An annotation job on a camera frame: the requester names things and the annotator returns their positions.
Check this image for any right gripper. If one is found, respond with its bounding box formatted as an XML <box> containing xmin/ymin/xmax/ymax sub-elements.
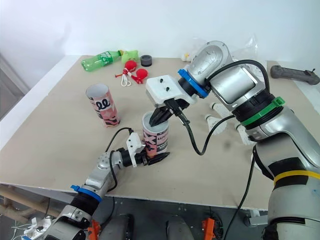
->
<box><xmin>149</xmin><ymin>97</ymin><xmax>191</xmax><ymax>127</ymax></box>

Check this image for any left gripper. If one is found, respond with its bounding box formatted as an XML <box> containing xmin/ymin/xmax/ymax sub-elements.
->
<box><xmin>136</xmin><ymin>152</ymin><xmax>171</xmax><ymax>167</ymax></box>

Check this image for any pink patterned shuttlecock tube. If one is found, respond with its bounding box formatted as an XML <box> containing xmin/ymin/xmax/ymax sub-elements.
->
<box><xmin>85</xmin><ymin>84</ymin><xmax>121</xmax><ymax>129</ymax></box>
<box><xmin>141</xmin><ymin>111</ymin><xmax>172</xmax><ymax>159</ymax></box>

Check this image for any red round toy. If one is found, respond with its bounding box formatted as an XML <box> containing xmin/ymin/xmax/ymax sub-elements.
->
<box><xmin>131</xmin><ymin>68</ymin><xmax>149</xmax><ymax>85</ymax></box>
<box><xmin>114</xmin><ymin>60</ymin><xmax>139</xmax><ymax>78</ymax></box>

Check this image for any white shuttlecock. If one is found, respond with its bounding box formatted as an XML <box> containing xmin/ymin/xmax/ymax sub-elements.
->
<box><xmin>204</xmin><ymin>114</ymin><xmax>228</xmax><ymax>137</ymax></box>
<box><xmin>209</xmin><ymin>102</ymin><xmax>234</xmax><ymax>118</ymax></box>

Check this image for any dark grey roll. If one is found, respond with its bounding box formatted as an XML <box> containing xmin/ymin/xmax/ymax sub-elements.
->
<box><xmin>140</xmin><ymin>54</ymin><xmax>154</xmax><ymax>68</ymax></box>

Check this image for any white plush toy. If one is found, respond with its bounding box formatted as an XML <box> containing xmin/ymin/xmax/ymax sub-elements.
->
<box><xmin>180</xmin><ymin>50</ymin><xmax>194</xmax><ymax>63</ymax></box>

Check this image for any green star toy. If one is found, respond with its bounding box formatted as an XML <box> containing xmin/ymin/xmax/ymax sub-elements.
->
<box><xmin>121</xmin><ymin>48</ymin><xmax>140</xmax><ymax>64</ymax></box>

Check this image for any green plastic drink bottle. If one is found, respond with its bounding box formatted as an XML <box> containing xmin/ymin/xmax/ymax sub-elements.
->
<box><xmin>80</xmin><ymin>49</ymin><xmax>125</xmax><ymax>73</ymax></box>

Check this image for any orange clamp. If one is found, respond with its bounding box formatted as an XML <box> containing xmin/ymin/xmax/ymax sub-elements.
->
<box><xmin>86</xmin><ymin>219</ymin><xmax>101</xmax><ymax>240</ymax></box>
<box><xmin>202</xmin><ymin>217</ymin><xmax>217</xmax><ymax>238</ymax></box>

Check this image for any clear plastic bag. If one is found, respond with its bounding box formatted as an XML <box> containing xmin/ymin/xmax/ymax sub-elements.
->
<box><xmin>231</xmin><ymin>34</ymin><xmax>260</xmax><ymax>64</ymax></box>

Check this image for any white power strip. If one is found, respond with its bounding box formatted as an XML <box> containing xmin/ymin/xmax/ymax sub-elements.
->
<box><xmin>22</xmin><ymin>216</ymin><xmax>59</xmax><ymax>239</ymax></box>

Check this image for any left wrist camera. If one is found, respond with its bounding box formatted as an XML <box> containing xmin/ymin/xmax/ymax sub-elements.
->
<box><xmin>125</xmin><ymin>132</ymin><xmax>146</xmax><ymax>168</ymax></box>

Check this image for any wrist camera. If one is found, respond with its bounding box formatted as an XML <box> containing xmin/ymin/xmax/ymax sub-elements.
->
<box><xmin>125</xmin><ymin>132</ymin><xmax>146</xmax><ymax>168</ymax></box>
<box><xmin>145</xmin><ymin>74</ymin><xmax>201</xmax><ymax>106</ymax></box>

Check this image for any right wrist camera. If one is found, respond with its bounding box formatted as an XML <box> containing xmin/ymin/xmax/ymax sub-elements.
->
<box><xmin>145</xmin><ymin>74</ymin><xmax>201</xmax><ymax>106</ymax></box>

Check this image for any black cable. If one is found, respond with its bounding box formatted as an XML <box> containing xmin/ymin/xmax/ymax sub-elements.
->
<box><xmin>104</xmin><ymin>127</ymin><xmax>134</xmax><ymax>194</ymax></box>
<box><xmin>165</xmin><ymin>99</ymin><xmax>237</xmax><ymax>156</ymax></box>
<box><xmin>219</xmin><ymin>146</ymin><xmax>258</xmax><ymax>240</ymax></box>

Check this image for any white cord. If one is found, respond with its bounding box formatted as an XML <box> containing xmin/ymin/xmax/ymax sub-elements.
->
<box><xmin>120</xmin><ymin>69</ymin><xmax>133</xmax><ymax>88</ymax></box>

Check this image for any grey handle tool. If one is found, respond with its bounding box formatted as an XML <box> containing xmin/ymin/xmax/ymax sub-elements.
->
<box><xmin>269</xmin><ymin>64</ymin><xmax>320</xmax><ymax>86</ymax></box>

